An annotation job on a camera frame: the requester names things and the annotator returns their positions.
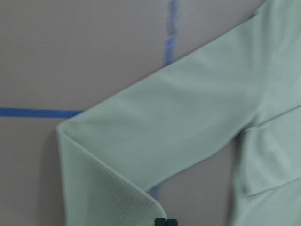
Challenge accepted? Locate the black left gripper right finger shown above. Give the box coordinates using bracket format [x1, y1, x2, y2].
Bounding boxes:
[166, 219, 178, 226]

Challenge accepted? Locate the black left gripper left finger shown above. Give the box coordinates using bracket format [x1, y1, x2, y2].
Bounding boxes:
[154, 218, 166, 226]

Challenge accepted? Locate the green long-sleeve shirt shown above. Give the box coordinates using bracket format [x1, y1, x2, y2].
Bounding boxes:
[56, 0, 301, 226]

